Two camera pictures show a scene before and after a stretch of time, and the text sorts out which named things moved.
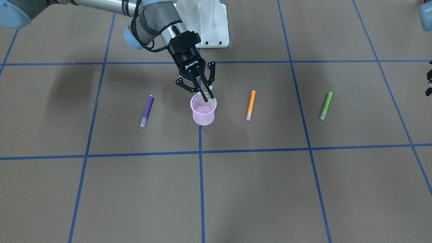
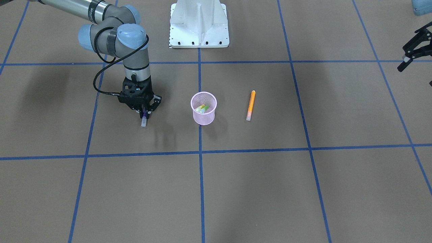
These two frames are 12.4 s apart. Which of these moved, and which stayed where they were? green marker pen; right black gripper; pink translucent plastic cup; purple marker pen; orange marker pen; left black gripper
Moved: green marker pen; left black gripper; right black gripper
Stayed: orange marker pen; purple marker pen; pink translucent plastic cup
